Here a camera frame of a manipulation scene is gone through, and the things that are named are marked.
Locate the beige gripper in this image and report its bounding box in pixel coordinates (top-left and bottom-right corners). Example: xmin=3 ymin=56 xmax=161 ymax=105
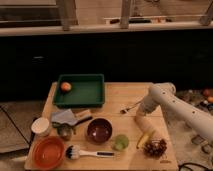
xmin=135 ymin=114 xmax=154 ymax=132

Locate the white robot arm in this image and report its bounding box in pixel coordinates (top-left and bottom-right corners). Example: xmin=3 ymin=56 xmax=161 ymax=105
xmin=136 ymin=83 xmax=213 ymax=143

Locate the dark purple bowl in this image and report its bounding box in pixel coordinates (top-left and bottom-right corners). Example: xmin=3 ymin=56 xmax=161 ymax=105
xmin=86 ymin=118 xmax=112 ymax=144

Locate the orange plastic bowl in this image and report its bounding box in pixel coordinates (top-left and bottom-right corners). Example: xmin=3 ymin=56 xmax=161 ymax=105
xmin=32 ymin=136 xmax=65 ymax=170

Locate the yellow banana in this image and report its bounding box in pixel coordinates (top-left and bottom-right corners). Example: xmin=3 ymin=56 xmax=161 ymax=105
xmin=136 ymin=131 xmax=154 ymax=149

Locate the wooden block sponge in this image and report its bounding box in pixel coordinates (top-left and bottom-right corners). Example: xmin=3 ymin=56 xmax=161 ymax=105
xmin=75 ymin=110 xmax=92 ymax=120

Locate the green plastic tray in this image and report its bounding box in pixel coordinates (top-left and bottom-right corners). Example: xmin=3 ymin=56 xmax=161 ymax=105
xmin=52 ymin=74 xmax=105 ymax=108

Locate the white dish brush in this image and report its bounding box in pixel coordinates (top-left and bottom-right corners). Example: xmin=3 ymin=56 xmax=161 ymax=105
xmin=65 ymin=145 xmax=115 ymax=160

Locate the blue-grey cloth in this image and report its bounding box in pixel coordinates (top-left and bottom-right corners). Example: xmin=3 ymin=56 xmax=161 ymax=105
xmin=51 ymin=109 xmax=77 ymax=126

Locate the small metal cup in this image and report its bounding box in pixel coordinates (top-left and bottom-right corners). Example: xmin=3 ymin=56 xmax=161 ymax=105
xmin=57 ymin=124 xmax=72 ymax=141

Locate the orange fruit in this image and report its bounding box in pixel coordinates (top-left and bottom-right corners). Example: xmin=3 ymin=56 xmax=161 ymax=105
xmin=60 ymin=82 xmax=72 ymax=92

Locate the white paper cup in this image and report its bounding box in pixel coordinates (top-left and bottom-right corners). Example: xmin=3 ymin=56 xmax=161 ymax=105
xmin=31 ymin=117 xmax=51 ymax=137

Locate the black handled utensil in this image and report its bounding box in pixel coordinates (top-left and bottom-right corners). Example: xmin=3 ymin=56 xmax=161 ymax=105
xmin=74 ymin=116 xmax=93 ymax=126

